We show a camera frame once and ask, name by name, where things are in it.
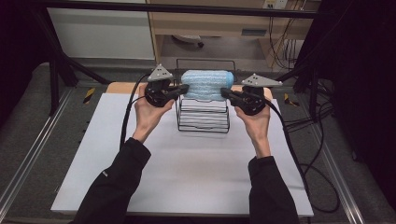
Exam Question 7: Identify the white cabinet panel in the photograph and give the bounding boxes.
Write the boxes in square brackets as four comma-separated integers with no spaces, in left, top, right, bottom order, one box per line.
[46,7,156,61]

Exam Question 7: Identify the black curtain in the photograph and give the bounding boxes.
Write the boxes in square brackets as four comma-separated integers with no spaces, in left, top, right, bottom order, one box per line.
[320,0,396,203]
[0,0,52,127]

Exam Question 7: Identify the yellow black tape strip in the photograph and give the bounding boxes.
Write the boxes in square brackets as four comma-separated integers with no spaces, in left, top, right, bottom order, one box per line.
[283,92,300,107]
[82,87,96,105]

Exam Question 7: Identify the hanging cable bundle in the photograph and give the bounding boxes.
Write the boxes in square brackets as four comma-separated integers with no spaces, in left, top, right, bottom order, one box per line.
[268,16,308,70]

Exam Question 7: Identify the left hand-held gripper black cable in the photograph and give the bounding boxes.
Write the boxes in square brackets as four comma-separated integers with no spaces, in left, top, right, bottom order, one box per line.
[119,73,151,151]

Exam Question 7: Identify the black floor cables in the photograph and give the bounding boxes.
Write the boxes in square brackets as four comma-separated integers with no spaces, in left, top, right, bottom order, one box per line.
[283,77,335,133]

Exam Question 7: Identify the aluminium rail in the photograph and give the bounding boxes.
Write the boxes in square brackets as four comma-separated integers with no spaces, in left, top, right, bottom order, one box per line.
[0,89,73,213]
[311,124,366,224]

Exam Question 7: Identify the grey chair base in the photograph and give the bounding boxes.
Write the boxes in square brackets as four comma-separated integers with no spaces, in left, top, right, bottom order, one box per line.
[170,34,205,49]

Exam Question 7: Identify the black metal stand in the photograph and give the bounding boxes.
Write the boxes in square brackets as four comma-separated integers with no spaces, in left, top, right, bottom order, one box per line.
[276,62,322,123]
[31,8,110,117]

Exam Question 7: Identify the black metal frame bar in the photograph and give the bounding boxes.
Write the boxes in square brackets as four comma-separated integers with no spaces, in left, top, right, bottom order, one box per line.
[31,0,322,20]

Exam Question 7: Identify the light wooden desk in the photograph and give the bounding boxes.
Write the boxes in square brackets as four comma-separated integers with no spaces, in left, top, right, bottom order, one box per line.
[146,0,322,64]

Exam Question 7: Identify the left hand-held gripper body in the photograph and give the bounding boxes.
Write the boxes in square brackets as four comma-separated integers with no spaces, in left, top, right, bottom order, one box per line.
[144,63,176,108]

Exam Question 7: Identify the person's left hand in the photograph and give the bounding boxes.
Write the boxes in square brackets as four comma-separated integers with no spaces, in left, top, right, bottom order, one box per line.
[132,83,176,144]

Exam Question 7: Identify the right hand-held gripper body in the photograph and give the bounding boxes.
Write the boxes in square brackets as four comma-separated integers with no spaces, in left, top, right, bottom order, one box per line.
[240,73,284,117]

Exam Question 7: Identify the white power strip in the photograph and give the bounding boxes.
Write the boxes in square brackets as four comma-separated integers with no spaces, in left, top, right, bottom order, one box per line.
[262,0,290,10]

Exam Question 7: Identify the black wire rack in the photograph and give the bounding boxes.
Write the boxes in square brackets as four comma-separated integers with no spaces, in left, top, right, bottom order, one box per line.
[175,58,237,134]

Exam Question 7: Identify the blue striped fluffy towel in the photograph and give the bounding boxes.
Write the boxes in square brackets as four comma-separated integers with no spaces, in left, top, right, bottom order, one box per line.
[180,69,234,103]

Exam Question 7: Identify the hand-held gripper black cable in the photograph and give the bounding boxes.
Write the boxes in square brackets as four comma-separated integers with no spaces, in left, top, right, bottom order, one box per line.
[119,73,151,151]
[263,97,341,215]

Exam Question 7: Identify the person's right hand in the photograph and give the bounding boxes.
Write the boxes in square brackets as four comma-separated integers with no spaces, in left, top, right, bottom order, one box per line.
[233,95,272,159]

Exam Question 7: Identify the right hand-held gripper black cable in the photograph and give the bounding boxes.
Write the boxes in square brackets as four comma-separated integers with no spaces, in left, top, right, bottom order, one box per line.
[263,97,341,215]

